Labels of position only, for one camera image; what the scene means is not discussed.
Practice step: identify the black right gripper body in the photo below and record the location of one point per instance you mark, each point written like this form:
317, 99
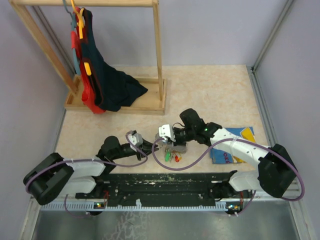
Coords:
183, 135

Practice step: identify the aluminium corner rail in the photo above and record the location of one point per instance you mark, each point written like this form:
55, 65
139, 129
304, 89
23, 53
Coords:
273, 34

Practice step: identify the red garment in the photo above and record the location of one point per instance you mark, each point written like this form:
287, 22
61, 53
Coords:
87, 95

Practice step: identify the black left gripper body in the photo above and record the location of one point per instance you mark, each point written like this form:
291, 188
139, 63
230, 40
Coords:
139, 156

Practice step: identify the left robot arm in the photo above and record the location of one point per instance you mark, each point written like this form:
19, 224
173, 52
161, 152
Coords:
56, 176

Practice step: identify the yellow hanger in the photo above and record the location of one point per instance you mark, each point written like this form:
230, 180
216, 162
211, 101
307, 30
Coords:
77, 23

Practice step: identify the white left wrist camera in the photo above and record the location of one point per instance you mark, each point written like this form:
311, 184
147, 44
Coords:
136, 138

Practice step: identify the wooden clothes rack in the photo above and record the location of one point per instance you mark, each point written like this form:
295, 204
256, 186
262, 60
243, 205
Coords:
153, 102

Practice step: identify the teal hanger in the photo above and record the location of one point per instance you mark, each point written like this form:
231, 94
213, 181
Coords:
73, 45

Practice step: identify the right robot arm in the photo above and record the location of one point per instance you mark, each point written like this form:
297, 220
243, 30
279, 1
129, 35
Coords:
273, 172

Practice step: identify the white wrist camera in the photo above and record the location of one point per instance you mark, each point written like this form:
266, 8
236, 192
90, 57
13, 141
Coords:
166, 133
136, 138

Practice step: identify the green key tag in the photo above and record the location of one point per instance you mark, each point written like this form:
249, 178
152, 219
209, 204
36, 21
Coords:
168, 156

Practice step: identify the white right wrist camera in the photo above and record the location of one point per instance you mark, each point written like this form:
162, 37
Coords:
166, 133

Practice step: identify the dark navy garment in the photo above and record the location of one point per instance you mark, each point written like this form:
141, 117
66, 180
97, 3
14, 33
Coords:
113, 88

